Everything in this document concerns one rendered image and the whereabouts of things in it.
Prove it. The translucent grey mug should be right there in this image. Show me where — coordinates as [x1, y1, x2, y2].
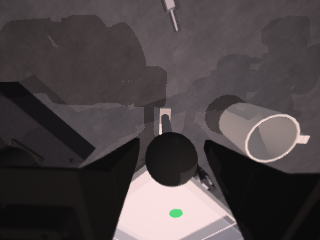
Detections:
[219, 103, 310, 162]

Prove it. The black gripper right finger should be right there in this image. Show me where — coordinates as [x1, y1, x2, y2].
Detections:
[204, 140, 320, 240]

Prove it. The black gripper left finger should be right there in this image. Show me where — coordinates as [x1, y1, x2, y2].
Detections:
[0, 138, 140, 240]

